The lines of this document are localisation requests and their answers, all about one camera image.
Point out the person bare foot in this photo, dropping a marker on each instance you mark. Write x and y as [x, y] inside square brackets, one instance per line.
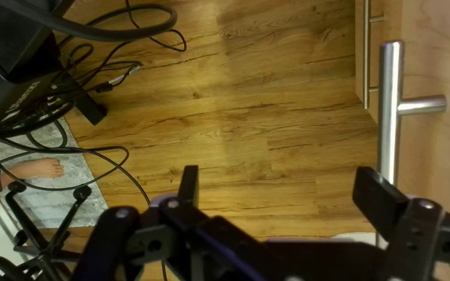
[46, 167]

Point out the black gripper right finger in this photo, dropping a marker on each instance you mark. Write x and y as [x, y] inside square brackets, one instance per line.
[378, 200]

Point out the silver drawer handle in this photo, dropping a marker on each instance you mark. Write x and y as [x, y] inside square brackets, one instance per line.
[392, 106]

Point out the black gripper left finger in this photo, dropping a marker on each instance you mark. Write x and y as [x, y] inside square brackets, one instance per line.
[187, 190]

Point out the wooden top drawer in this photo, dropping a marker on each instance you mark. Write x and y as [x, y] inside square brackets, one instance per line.
[423, 161]

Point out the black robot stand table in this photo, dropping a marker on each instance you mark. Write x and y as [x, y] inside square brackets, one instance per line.
[34, 87]

